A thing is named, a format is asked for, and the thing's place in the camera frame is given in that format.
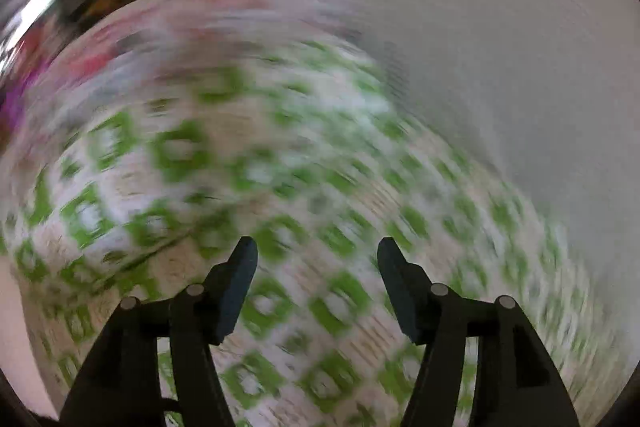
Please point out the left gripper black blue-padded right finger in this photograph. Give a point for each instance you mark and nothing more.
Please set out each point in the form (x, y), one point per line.
(516, 383)

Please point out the white striped bolster cushion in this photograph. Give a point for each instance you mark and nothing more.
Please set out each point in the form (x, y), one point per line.
(546, 92)

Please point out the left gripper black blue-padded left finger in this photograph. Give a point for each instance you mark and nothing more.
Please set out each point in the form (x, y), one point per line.
(153, 359)

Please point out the pink floral pillow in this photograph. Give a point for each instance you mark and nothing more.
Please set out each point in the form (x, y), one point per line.
(135, 27)

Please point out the green checkered frog quilt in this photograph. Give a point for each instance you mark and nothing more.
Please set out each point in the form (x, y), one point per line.
(138, 181)

